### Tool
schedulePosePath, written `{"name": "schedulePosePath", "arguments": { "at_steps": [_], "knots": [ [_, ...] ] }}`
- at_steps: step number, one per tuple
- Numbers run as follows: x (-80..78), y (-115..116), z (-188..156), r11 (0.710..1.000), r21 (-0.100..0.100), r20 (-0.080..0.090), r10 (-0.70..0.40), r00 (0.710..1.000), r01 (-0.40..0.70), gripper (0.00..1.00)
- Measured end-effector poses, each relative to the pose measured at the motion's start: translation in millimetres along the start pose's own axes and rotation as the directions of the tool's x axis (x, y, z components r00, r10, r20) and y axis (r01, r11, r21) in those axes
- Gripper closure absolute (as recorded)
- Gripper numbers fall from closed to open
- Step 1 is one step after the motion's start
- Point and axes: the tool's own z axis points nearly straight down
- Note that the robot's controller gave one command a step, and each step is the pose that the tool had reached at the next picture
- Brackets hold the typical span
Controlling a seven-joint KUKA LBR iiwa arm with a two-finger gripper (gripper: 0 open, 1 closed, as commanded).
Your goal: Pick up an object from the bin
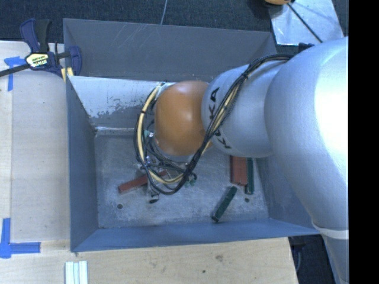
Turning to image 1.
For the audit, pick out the red-brown flat block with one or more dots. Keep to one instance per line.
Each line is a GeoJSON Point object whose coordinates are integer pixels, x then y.
{"type": "Point", "coordinates": [131, 184]}
{"type": "Point", "coordinates": [238, 170]}

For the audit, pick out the pale wood board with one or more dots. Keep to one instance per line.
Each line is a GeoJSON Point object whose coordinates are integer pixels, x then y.
{"type": "Point", "coordinates": [38, 158]}

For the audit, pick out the grey metal bin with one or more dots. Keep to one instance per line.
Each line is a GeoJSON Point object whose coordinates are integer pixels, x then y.
{"type": "Point", "coordinates": [118, 49]}

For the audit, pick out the dark green flat block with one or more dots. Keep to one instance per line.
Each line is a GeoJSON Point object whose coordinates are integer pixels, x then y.
{"type": "Point", "coordinates": [225, 203]}
{"type": "Point", "coordinates": [250, 176]}

